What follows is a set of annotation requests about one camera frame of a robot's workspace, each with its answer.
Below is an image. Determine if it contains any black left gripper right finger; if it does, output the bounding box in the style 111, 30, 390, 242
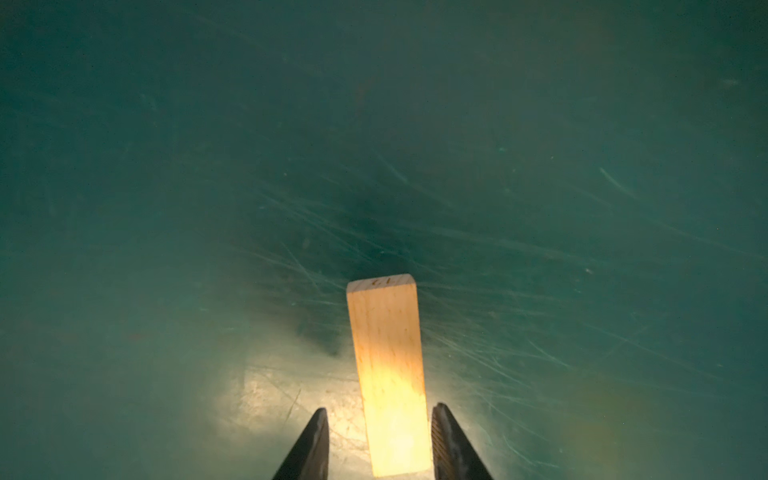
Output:
431, 402, 493, 480

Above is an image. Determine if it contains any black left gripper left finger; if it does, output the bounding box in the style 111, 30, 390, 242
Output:
273, 408, 330, 480

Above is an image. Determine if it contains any wood block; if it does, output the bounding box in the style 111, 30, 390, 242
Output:
346, 274, 432, 478

